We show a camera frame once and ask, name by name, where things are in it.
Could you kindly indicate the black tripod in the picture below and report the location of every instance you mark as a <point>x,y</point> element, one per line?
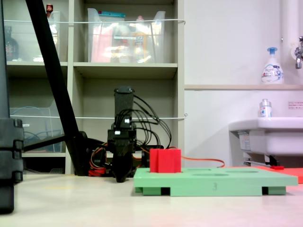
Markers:
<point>47,47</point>

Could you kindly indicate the white ceramic sink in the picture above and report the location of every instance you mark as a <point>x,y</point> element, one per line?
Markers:
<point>279,137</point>

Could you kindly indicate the large clear plastic bin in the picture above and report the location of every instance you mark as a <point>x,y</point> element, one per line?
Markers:
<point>156,47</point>

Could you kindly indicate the metal water faucet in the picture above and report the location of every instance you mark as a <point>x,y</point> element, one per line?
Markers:
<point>298,56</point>

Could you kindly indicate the yellow label bottle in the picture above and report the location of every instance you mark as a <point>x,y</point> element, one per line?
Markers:
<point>140,47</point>

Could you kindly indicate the small red text wall sign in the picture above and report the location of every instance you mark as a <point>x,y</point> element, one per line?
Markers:
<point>295,105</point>

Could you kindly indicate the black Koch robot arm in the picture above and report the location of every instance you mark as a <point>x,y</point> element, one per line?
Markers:
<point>123,104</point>

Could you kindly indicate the white foam soap pump bottle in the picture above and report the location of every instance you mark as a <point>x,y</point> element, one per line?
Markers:
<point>272,71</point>

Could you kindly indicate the bottle with red cap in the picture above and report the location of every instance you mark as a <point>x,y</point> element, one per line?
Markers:
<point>49,9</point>

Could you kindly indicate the white sticker on sink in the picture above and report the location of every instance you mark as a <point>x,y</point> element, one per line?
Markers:
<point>245,142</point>

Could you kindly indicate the large flat orange foam sheet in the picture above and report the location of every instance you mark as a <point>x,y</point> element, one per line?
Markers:
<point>293,175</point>

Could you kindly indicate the black notched tripod stand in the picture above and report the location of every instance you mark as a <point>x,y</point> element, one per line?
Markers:
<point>9,142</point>

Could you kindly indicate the small clear sanitizer bottle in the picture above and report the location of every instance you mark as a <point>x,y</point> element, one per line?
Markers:
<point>265,111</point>

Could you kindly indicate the dark glass bottle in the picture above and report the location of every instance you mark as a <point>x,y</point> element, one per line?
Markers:
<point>11,47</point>

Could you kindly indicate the green shape sorter board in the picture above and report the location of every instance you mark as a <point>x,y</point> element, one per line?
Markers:
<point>189,186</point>

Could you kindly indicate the pink pouch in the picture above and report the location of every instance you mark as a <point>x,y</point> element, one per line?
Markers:
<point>101,47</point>

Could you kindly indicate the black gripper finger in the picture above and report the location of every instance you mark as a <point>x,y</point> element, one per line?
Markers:
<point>118,165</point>
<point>127,165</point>

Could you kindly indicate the clear plastic bin with bottles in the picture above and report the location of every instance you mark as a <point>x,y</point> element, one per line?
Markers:
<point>26,47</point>

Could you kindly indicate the blue topped packet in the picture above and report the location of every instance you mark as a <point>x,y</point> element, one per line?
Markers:
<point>111,14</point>

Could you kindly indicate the red cross columnar block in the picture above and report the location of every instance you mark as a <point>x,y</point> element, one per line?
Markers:
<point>165,160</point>

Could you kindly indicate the beige shelf unit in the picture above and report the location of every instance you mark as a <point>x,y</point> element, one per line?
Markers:
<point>125,71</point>

